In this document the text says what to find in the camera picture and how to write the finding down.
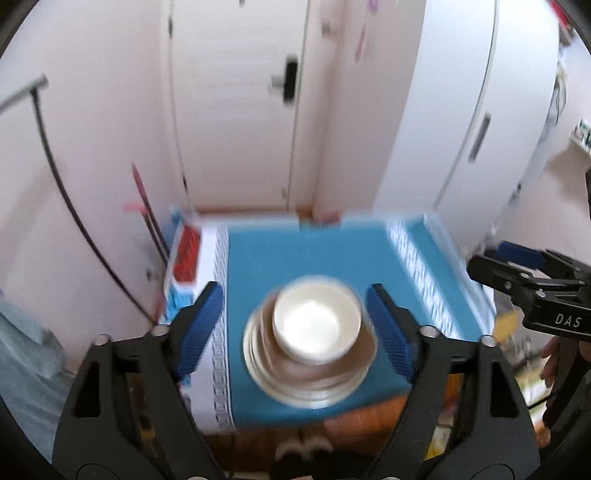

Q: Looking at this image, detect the yellow bear print plate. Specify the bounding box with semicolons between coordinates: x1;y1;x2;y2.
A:
242;290;378;409

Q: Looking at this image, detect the white grey-sided bowl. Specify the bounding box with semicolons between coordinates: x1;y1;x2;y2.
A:
273;276;362;365

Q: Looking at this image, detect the beige square handled dish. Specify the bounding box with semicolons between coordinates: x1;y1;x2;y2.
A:
252;290;378;392

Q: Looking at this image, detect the person's right hand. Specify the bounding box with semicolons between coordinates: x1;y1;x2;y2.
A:
539;336;591;389

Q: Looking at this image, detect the grey blue cloth pile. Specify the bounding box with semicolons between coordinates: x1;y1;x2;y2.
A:
1;299;73;461

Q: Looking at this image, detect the white refrigerator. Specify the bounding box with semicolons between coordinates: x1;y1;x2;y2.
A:
375;1;559;254

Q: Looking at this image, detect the white door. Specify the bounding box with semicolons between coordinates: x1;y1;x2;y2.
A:
171;1;308;209

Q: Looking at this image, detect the black curved cable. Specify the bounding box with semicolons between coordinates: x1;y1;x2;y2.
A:
27;87;158;326

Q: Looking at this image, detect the pink mop handle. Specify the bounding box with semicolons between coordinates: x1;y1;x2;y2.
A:
121;163;169;265

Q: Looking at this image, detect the black door handle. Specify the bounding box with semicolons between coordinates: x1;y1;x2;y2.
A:
270;56;298;104

